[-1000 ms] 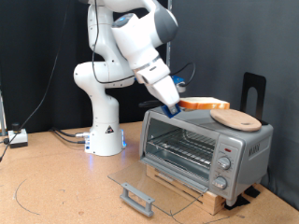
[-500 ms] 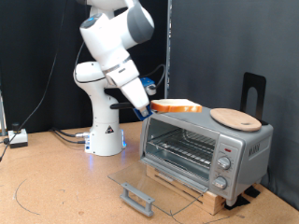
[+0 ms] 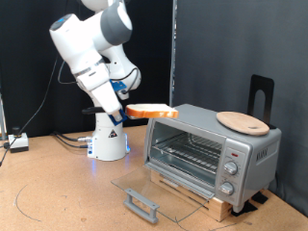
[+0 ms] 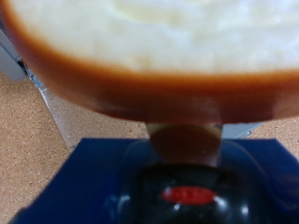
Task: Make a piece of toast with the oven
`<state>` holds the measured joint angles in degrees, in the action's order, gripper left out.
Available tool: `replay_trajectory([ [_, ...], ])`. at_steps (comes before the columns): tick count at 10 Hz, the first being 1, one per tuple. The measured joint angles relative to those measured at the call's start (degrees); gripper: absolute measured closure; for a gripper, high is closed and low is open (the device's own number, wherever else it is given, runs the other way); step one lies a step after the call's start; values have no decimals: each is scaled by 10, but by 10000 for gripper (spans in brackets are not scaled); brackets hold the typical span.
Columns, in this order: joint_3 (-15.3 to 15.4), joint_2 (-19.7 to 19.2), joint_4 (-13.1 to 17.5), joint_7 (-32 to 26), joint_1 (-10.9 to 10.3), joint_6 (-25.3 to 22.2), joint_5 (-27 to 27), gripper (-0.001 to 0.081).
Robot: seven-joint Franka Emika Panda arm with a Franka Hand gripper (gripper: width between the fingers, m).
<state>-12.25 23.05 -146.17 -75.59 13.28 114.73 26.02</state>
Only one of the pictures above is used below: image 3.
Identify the thin black button box cable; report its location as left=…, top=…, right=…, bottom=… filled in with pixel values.
left=0, top=141, right=13, bottom=167

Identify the black metal bookend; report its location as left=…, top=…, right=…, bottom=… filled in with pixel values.
left=248, top=74, right=277, bottom=130

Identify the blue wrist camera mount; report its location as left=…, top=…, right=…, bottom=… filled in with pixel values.
left=109, top=79, right=130, bottom=101

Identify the metal wire oven rack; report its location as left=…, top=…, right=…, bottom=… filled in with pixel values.
left=151, top=132, right=223, bottom=174

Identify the wooden slatted base block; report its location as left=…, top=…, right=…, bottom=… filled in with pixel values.
left=150, top=169, right=234, bottom=223

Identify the black camera cable blue connector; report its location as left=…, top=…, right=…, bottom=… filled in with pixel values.
left=57, top=0, right=141, bottom=86

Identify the black base cable silver connector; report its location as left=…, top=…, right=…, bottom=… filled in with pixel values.
left=51, top=130, right=94, bottom=143

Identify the vertical metal pole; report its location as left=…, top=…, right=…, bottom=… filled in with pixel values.
left=168, top=0, right=179, bottom=109

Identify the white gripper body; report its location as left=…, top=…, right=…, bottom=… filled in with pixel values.
left=90, top=81, right=123, bottom=117

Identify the silver oven knob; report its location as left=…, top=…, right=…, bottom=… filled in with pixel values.
left=223, top=160, right=240, bottom=176
left=218, top=181, right=236, bottom=196

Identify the black foam wedge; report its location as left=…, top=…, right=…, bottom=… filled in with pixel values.
left=251, top=191, right=270, bottom=205
left=230, top=200, right=259, bottom=218

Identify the silver toaster oven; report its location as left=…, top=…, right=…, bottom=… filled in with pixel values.
left=142, top=103, right=283, bottom=214

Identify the grey backdrop curtain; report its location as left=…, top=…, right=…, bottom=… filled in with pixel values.
left=174, top=0, right=308, bottom=218

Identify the long black hanging cable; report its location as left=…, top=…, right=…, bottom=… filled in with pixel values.
left=18, top=47, right=62, bottom=131

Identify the white bread slice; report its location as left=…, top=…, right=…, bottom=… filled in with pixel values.
left=124, top=103, right=180, bottom=119

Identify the black backdrop curtain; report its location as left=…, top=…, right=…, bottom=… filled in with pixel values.
left=0, top=0, right=174, bottom=139

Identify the glass oven door with handle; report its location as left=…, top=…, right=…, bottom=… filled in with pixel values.
left=111, top=161, right=216, bottom=224

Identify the silver metal rod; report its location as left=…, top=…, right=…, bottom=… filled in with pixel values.
left=0, top=94, right=8, bottom=141

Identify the round wooden cutting board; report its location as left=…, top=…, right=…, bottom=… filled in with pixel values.
left=216, top=111, right=270, bottom=137

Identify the white emergency stop button box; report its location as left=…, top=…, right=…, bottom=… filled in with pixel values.
left=8, top=126, right=30, bottom=153

